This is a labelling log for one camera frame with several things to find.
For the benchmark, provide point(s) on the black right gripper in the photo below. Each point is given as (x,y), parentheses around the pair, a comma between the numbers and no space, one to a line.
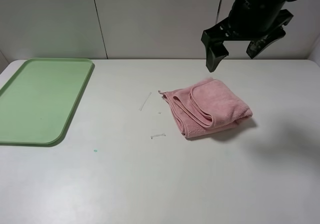
(258,21)

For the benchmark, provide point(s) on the pink fluffy towel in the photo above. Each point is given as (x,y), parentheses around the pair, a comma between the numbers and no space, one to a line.
(206,107)

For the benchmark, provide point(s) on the green plastic tray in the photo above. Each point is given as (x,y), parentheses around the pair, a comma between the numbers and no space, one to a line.
(39,101)

